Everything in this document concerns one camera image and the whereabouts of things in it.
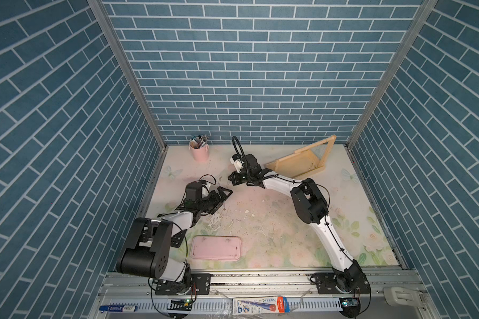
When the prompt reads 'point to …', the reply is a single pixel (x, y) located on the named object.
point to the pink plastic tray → (216, 248)
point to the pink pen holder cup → (201, 154)
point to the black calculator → (177, 238)
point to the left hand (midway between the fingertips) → (232, 197)
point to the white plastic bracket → (402, 296)
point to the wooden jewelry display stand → (305, 161)
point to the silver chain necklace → (219, 179)
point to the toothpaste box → (261, 305)
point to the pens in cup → (199, 141)
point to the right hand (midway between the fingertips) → (229, 177)
